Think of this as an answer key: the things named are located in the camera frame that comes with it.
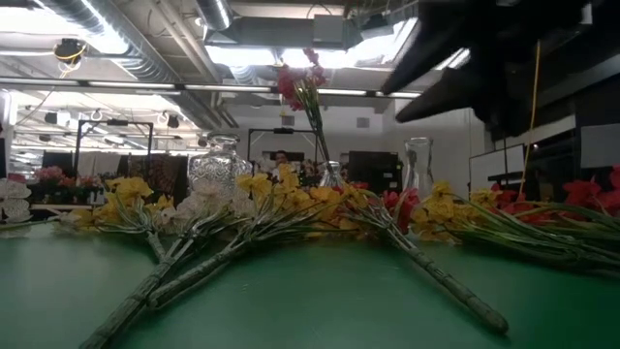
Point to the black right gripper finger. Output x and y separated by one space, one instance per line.
426 58
445 97

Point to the yellow artificial flower stem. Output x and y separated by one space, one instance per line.
290 199
438 208
128 189

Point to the white artificial flower stem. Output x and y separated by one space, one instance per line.
208 191
13 191

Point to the tall smooth glass vase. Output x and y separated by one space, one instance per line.
417 165

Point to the small ribbed glass vase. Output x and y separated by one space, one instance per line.
331 177

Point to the wide cut-crystal glass vase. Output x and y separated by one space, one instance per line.
220 165

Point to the pink background flowers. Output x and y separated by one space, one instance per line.
48 173

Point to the long ceiling light strip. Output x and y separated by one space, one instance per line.
131 85
349 92

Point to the gray ceiling ventilation box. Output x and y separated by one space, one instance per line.
334 31

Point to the black cabinet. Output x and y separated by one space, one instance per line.
375 169

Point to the green table mat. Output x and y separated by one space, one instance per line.
310 315

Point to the dark patterned hanging cloth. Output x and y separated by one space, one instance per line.
160 174

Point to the square wall vent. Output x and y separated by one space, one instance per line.
362 122

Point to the black background rig frame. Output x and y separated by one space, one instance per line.
116 122
283 130

